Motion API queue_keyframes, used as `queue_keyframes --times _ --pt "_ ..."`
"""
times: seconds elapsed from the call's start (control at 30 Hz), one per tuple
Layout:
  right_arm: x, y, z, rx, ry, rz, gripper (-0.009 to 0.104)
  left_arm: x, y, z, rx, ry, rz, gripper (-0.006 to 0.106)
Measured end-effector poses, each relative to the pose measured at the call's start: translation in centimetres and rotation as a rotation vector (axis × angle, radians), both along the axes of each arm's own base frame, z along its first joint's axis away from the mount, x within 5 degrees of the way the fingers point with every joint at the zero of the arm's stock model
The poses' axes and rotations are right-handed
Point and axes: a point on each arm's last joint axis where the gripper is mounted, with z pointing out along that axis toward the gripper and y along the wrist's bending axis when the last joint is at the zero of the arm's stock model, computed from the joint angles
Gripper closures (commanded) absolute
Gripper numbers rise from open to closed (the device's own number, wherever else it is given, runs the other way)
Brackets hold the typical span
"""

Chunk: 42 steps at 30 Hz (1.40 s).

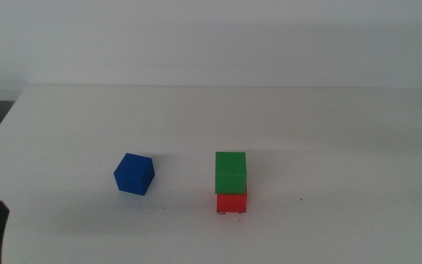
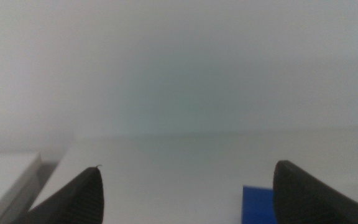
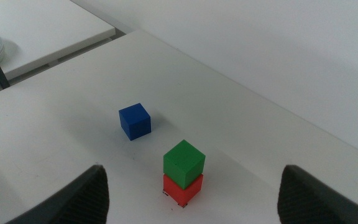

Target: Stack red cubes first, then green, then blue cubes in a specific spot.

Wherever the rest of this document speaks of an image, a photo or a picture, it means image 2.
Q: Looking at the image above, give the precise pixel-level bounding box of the white side table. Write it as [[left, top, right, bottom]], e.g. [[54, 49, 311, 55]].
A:
[[0, 151, 59, 224]]

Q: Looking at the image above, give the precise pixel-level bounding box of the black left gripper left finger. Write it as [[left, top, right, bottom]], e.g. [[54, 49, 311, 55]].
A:
[[11, 166, 105, 224]]

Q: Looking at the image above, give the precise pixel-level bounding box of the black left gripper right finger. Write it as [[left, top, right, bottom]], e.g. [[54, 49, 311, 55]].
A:
[[272, 160, 358, 224]]

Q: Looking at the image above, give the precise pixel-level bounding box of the blue cube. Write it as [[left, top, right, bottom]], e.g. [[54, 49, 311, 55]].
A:
[[241, 185, 278, 224]]

